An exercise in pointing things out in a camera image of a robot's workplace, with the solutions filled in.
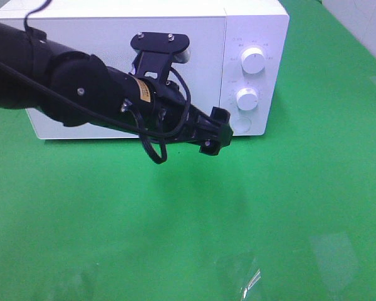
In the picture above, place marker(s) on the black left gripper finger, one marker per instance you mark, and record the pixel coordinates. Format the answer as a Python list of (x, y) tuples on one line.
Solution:
[(212, 140), (218, 119)]

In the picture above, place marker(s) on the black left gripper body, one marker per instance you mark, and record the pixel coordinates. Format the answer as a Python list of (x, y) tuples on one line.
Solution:
[(159, 109)]

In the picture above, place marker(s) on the white microwave door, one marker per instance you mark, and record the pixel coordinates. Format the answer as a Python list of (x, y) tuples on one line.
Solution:
[(109, 38)]

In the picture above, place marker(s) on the round white door button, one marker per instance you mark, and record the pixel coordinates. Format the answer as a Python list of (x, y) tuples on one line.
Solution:
[(241, 125)]

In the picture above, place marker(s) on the white microwave knob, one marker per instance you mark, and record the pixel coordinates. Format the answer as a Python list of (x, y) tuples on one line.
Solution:
[(247, 99), (253, 60)]

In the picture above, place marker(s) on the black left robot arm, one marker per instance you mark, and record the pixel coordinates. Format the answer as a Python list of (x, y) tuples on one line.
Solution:
[(75, 88)]

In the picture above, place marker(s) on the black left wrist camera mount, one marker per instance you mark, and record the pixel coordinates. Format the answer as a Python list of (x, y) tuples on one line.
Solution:
[(156, 52)]

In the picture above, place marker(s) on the white microwave oven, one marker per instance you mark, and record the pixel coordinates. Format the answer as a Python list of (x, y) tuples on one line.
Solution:
[(247, 23)]

